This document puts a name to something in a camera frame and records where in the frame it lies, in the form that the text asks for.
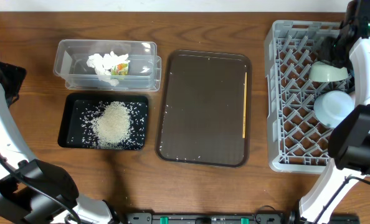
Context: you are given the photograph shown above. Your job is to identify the wooden chopstick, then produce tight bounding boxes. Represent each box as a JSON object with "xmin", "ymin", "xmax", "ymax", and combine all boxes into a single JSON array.
[{"xmin": 242, "ymin": 72, "xmax": 247, "ymax": 139}]

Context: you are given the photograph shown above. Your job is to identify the clear plastic bin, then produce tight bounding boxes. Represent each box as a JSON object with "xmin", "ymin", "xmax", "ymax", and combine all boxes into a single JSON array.
[{"xmin": 54, "ymin": 39, "xmax": 161, "ymax": 91}]

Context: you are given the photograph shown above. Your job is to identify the white rice pile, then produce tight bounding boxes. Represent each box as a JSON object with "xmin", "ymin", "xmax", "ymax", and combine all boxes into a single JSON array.
[{"xmin": 76, "ymin": 101, "xmax": 148, "ymax": 151}]

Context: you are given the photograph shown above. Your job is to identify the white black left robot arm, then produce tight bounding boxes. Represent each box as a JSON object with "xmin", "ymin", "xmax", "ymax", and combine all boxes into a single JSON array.
[{"xmin": 0, "ymin": 62, "xmax": 124, "ymax": 223}]

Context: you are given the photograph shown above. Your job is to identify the grey dishwasher rack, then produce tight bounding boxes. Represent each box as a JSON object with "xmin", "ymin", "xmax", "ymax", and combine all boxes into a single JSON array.
[{"xmin": 264, "ymin": 20, "xmax": 370, "ymax": 174}]

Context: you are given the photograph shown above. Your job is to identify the brown serving tray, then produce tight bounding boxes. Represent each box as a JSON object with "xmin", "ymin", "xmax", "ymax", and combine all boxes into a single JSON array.
[{"xmin": 156, "ymin": 50, "xmax": 252, "ymax": 167}]

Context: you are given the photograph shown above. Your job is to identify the black plastic tray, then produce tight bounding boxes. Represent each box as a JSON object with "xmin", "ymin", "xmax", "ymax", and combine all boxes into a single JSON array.
[{"xmin": 58, "ymin": 93, "xmax": 148, "ymax": 148}]

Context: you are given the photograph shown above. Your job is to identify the white tissue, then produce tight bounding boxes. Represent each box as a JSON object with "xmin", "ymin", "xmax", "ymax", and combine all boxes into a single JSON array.
[
  {"xmin": 87, "ymin": 51, "xmax": 130, "ymax": 74},
  {"xmin": 95, "ymin": 70, "xmax": 120, "ymax": 86}
]

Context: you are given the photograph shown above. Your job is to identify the mint green bowl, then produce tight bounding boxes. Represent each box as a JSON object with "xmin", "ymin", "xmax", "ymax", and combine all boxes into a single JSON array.
[{"xmin": 309, "ymin": 62, "xmax": 349, "ymax": 83}]

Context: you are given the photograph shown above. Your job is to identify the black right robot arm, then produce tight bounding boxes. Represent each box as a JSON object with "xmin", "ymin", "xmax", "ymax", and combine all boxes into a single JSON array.
[{"xmin": 289, "ymin": 0, "xmax": 370, "ymax": 223}]

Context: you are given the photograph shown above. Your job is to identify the light blue white bowl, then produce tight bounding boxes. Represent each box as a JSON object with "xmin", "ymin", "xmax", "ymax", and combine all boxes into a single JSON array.
[{"xmin": 313, "ymin": 90, "xmax": 354, "ymax": 128}]

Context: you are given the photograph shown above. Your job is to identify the green orange snack wrapper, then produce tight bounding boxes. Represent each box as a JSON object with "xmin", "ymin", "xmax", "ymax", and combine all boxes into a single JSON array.
[{"xmin": 110, "ymin": 63, "xmax": 129, "ymax": 75}]

